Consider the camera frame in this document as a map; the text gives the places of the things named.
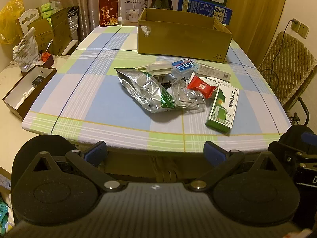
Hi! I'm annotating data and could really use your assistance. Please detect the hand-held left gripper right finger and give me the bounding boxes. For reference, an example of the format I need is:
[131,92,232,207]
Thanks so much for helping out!
[189,141,282,192]

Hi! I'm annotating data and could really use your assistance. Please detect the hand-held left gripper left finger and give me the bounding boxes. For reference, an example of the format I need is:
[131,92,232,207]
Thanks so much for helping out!
[32,141,127,192]

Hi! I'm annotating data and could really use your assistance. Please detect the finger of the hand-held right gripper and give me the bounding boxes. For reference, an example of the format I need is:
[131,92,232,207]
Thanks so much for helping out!
[301,132,317,145]

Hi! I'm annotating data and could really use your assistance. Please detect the green white spray box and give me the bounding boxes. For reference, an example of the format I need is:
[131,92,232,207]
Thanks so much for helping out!
[205,81,240,135]

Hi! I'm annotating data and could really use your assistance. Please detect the clear plastic packaging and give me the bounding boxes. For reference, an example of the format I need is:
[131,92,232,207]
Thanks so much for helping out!
[170,79,206,110]

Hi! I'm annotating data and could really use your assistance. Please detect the red candy packet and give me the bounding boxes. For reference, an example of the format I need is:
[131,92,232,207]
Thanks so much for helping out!
[187,76,218,99]

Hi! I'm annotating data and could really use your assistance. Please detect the silver foil bag green label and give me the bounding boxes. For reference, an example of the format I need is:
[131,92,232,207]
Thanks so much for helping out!
[114,67,179,113]

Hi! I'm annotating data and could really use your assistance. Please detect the long white medicine box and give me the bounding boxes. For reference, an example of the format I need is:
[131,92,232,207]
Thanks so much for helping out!
[198,63,232,81]

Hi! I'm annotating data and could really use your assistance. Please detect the small blue label box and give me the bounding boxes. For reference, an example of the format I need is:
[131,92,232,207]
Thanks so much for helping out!
[172,59,195,79]

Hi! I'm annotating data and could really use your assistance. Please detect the plaid covered desktop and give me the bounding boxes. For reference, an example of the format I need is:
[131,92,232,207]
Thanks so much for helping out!
[22,25,293,154]

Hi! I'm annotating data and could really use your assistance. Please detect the quilted chair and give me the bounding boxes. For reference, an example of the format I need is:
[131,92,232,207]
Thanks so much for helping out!
[257,31,317,110]

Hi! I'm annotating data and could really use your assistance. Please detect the dark brown open box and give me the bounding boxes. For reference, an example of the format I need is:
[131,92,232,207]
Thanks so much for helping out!
[2,64,57,120]

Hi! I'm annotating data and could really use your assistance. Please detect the orange item in dark holder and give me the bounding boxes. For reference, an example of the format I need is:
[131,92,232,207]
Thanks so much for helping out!
[40,52,54,67]

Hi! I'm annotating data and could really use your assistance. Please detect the white plastic bag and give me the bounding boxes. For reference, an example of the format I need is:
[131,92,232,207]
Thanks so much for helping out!
[12,27,40,72]

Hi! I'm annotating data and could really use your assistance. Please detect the tall brown cardboard box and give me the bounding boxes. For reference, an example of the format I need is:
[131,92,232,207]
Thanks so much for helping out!
[27,7,73,56]

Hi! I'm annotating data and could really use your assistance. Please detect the tan curtain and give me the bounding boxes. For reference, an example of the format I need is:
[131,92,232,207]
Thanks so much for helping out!
[226,0,291,63]

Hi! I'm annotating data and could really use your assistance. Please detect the large blue carton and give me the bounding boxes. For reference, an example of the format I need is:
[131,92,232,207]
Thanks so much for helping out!
[177,0,233,25]

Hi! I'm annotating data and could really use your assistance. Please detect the red gold gift box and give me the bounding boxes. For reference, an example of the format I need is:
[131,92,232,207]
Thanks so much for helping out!
[98,0,119,27]

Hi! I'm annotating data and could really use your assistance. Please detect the white cutout cardboard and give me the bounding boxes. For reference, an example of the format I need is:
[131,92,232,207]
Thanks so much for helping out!
[16,8,42,38]

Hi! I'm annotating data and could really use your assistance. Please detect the white humidifier box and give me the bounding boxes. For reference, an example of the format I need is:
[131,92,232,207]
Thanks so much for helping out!
[121,0,149,26]

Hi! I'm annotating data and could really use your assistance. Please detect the green tissue packs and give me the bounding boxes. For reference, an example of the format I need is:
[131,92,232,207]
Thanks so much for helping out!
[40,1,62,19]

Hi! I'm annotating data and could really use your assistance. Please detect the yellow plastic bag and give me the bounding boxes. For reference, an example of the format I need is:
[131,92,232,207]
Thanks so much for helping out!
[0,0,26,45]

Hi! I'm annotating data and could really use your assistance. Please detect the glass kettle with black handle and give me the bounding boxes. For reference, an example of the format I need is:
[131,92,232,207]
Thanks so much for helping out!
[287,97,310,127]

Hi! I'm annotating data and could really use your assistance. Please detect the black charger cable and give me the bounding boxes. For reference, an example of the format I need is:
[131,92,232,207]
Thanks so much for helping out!
[258,20,296,75]

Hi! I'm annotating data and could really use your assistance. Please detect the wall socket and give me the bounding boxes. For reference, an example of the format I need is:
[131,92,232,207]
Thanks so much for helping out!
[291,18,310,39]

